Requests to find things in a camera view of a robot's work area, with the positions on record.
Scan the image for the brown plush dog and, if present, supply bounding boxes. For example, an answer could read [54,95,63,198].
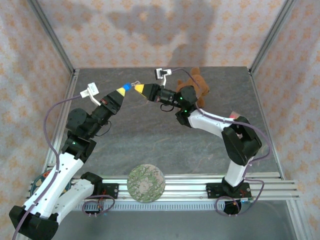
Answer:
[176,66,211,108]

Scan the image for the cartoon bear round plate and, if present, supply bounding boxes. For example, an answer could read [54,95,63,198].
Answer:
[31,171,72,199]

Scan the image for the green floral round plate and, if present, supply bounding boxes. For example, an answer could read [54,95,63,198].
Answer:
[126,163,166,203]

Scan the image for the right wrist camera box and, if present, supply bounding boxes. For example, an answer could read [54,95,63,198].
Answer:
[154,68,173,87]

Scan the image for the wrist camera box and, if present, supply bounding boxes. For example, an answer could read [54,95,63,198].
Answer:
[79,82,101,105]
[154,68,173,87]

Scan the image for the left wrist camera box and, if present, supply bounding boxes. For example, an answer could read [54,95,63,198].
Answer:
[79,82,101,105]

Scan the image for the aluminium table side rail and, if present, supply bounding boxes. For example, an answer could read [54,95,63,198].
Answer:
[43,68,80,176]
[247,67,286,180]

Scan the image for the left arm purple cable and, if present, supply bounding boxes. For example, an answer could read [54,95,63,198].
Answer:
[11,94,116,240]

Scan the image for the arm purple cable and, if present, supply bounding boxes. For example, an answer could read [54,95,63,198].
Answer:
[171,67,273,217]
[11,94,116,240]

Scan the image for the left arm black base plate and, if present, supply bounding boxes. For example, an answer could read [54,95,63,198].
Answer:
[96,183,119,200]

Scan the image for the aluminium frame post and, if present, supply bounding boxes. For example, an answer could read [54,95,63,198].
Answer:
[26,0,77,75]
[248,0,298,75]

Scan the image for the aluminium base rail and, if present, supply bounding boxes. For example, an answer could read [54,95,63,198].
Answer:
[26,173,301,211]

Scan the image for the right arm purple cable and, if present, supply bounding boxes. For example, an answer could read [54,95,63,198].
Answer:
[171,67,273,217]

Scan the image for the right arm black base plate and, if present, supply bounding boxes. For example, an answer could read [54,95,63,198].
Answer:
[205,181,252,200]

